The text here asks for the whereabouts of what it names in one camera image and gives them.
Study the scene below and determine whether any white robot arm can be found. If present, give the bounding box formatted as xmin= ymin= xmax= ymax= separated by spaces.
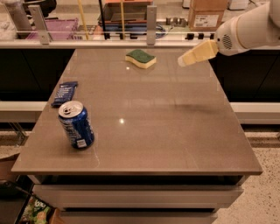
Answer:
xmin=178 ymin=0 xmax=280 ymax=67

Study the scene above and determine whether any blue pepsi can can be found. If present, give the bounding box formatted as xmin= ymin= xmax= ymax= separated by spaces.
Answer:
xmin=59 ymin=101 xmax=95 ymax=149

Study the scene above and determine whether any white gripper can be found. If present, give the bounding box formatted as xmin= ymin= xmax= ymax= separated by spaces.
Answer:
xmin=178 ymin=17 xmax=243 ymax=67

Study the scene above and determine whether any metal railing post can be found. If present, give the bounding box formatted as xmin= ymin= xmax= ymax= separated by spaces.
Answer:
xmin=146 ymin=5 xmax=157 ymax=46
xmin=28 ymin=4 xmax=51 ymax=45

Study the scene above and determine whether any cabinet drawer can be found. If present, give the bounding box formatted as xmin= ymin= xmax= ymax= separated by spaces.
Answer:
xmin=33 ymin=185 xmax=243 ymax=209
xmin=60 ymin=212 xmax=217 ymax=224

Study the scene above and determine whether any lower cabinet drawer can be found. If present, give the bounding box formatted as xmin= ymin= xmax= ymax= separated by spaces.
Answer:
xmin=60 ymin=212 xmax=217 ymax=224

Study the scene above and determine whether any dark blue snack packet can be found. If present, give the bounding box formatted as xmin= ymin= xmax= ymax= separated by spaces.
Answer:
xmin=52 ymin=81 xmax=78 ymax=107

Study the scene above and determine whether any green chip bag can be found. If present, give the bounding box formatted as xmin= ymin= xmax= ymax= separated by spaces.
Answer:
xmin=18 ymin=197 xmax=53 ymax=224

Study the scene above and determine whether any cardboard box with label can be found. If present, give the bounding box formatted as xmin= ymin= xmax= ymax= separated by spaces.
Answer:
xmin=188 ymin=0 xmax=228 ymax=32

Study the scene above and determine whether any left metal railing post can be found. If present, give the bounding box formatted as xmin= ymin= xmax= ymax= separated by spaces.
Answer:
xmin=28 ymin=4 xmax=51 ymax=45

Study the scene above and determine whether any upper cabinet drawer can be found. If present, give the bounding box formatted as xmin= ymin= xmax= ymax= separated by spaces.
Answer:
xmin=33 ymin=185 xmax=243 ymax=209

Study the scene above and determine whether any middle metal railing post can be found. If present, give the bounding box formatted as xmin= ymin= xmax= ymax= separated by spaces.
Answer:
xmin=146 ymin=5 xmax=157 ymax=46

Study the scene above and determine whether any green and yellow sponge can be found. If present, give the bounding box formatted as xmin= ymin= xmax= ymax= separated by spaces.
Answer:
xmin=125 ymin=49 xmax=157 ymax=69

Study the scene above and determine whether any purple plastic crate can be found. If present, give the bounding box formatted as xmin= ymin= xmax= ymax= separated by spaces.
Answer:
xmin=27 ymin=18 xmax=78 ymax=40

